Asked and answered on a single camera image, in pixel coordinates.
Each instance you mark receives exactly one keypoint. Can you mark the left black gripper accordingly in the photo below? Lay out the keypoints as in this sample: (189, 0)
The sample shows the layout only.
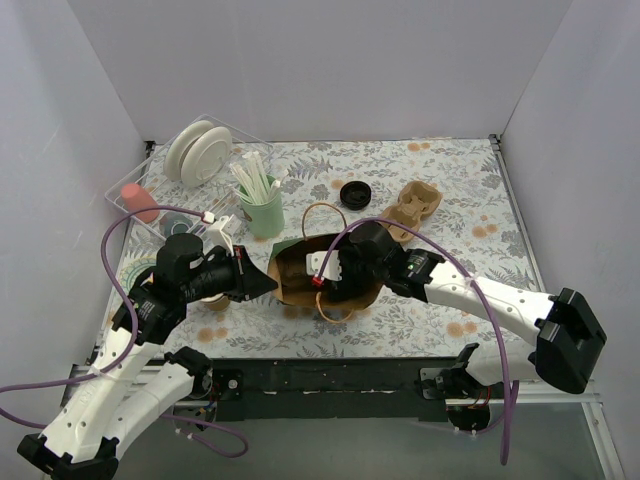
(240, 275)

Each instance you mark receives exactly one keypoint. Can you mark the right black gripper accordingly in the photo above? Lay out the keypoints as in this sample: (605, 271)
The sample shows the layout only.
(347, 275)

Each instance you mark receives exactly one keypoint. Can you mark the green brown paper bag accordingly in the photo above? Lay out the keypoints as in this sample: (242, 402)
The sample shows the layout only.
(287, 267)

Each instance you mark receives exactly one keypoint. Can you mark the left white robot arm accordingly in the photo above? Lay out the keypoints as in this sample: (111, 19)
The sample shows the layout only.
(96, 426)

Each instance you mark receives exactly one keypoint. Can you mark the black coffee lid stack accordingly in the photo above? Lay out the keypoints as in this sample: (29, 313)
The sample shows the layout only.
(355, 195)

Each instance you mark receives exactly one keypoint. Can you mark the green straw holder cup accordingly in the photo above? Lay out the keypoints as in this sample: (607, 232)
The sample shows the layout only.
(264, 220)

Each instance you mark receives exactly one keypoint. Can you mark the white wrapped straws bundle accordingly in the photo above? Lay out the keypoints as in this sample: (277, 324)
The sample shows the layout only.
(255, 186)

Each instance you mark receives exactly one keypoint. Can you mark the grey blue small bowl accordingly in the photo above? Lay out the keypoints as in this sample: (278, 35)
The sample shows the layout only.
(174, 223)

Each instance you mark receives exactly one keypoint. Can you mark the floral patterned table mat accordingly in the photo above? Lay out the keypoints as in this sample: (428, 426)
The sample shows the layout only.
(475, 224)

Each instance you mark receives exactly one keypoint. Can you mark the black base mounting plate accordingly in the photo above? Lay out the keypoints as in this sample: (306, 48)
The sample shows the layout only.
(327, 388)

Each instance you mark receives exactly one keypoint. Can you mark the clear plastic dish rack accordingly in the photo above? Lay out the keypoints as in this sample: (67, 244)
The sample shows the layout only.
(217, 195)

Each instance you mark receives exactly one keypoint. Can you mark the yellow blue patterned bowl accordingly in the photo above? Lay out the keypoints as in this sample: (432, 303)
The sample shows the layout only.
(133, 269)

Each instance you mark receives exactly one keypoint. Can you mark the white plate front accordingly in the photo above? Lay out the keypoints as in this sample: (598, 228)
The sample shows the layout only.
(206, 157)

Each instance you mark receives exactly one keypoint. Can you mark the white plate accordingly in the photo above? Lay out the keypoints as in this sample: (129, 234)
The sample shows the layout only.
(180, 146)
(206, 157)

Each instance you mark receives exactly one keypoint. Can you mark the pink plastic cup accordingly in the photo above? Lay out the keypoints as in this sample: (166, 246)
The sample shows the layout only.
(135, 197)

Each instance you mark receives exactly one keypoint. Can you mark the white plate rear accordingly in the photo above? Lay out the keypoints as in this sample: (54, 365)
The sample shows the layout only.
(180, 146)

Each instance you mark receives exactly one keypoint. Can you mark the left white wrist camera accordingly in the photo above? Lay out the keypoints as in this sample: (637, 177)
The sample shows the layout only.
(219, 229)

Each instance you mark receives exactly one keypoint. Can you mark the aluminium frame rail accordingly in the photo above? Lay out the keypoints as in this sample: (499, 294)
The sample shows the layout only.
(530, 393)

